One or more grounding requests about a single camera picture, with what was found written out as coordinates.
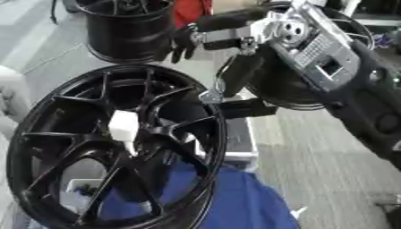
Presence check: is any white padded object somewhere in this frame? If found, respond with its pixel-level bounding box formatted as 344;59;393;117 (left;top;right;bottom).
0;65;35;140

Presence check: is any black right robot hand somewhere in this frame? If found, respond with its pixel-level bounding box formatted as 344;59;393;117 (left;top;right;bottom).
169;5;281;120

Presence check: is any black wheel rim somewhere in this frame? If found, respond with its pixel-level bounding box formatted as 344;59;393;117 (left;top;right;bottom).
244;2;378;112
73;0;177;64

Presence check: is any black cable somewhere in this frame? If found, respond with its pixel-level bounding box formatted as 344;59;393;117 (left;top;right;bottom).
48;0;60;25

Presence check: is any black spoked wheel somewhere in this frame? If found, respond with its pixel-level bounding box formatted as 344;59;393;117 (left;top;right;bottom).
4;64;229;229

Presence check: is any red object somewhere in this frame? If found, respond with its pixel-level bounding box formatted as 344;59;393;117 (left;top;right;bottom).
172;0;215;30

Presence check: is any white box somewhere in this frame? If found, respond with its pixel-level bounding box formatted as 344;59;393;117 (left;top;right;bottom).
63;178;107;213

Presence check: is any white framed black stand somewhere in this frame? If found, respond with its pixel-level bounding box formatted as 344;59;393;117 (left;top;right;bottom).
222;115;260;169

